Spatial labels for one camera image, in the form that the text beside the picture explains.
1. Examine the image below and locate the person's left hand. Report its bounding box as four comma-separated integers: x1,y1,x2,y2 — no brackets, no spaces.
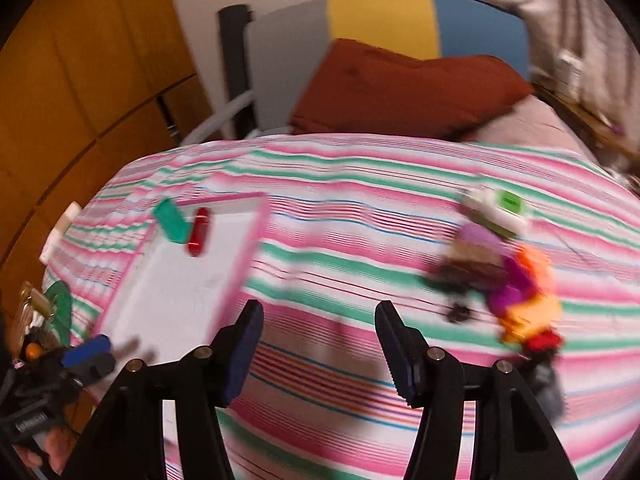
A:
17,425,77,477

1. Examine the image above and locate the green toy block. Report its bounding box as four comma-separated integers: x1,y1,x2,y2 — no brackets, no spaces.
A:
152,198,191,245

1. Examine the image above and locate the white device with green top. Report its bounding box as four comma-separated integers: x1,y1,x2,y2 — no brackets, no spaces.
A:
460,187,529,237

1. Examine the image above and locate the red toy piece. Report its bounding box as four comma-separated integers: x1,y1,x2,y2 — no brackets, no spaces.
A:
522,327,564,357

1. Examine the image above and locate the beige curtain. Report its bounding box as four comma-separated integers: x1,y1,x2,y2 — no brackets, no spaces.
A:
349,0,640,128

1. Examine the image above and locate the white bed rail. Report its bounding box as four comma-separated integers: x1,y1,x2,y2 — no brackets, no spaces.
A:
179,92,252,147

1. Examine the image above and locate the white carton box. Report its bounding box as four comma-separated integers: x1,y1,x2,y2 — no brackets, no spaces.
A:
555,50,586,97

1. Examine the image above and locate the black bed post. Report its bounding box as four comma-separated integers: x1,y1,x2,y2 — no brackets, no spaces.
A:
217,5,257,139

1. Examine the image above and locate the red toy capsule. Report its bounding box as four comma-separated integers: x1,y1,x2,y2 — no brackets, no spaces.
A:
186,207,211,257

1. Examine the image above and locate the gold metal item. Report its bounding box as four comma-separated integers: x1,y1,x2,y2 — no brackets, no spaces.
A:
17,282,52,319

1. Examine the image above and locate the dark brown toy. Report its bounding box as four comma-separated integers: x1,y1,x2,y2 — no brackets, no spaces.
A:
425,257,501,324

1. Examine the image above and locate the purple toy egg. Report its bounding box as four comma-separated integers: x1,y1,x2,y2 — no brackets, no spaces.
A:
450,222,507,267

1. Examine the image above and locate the beige bed sheet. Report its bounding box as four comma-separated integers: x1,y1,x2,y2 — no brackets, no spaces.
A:
460,95,597,162

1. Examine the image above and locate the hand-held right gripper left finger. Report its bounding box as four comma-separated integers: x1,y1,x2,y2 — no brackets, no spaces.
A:
67,300,266,480

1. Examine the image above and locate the striped pink green blanket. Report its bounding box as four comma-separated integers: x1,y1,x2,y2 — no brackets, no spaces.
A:
42,132,640,480

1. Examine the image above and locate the wooden wardrobe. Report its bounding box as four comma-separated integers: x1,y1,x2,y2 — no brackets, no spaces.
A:
0,0,217,281

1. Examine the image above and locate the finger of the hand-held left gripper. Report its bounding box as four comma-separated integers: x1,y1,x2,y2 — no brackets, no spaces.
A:
61,335,113,367
72,352,117,387

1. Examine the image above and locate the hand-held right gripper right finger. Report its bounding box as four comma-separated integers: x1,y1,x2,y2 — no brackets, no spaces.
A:
374,300,581,480

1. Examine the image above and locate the magenta toy cup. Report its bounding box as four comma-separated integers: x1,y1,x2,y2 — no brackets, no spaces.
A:
487,257,540,317

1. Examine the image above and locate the grey toy piece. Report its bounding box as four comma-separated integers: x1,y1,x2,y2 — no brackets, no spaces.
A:
530,359,569,419

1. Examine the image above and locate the brown pillow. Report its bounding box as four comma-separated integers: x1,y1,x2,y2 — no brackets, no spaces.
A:
290,39,536,142

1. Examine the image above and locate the grey yellow blue headboard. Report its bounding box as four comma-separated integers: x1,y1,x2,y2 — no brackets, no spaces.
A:
242,0,531,138

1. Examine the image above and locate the light orange toy cube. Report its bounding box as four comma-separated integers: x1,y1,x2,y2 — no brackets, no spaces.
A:
515,292,563,333

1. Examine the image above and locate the pink rimmed white tray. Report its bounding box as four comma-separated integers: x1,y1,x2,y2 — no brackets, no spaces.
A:
89,191,271,366

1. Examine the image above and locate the wooden side table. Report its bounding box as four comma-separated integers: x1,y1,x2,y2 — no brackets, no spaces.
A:
532,80,640,162

